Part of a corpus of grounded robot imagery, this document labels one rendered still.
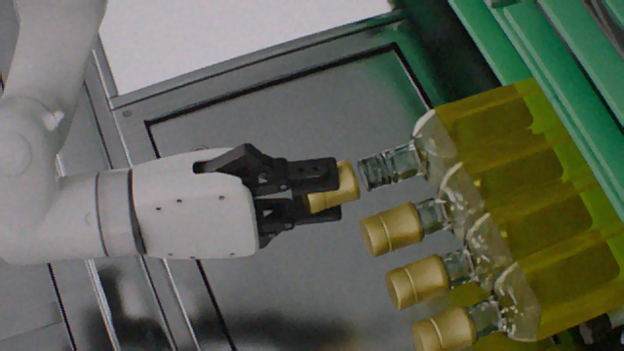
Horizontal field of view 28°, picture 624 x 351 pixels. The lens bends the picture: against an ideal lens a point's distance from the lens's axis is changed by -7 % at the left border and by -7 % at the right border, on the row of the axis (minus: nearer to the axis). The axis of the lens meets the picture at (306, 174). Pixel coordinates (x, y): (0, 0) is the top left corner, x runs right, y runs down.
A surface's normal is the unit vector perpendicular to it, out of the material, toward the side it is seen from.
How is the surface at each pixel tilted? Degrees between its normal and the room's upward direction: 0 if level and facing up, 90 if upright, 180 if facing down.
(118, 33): 90
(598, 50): 90
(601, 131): 90
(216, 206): 74
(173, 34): 90
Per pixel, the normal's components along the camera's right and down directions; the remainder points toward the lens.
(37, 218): 0.33, 0.39
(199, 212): 0.08, 0.74
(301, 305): -0.06, -0.62
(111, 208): 0.00, -0.14
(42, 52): -0.12, 0.44
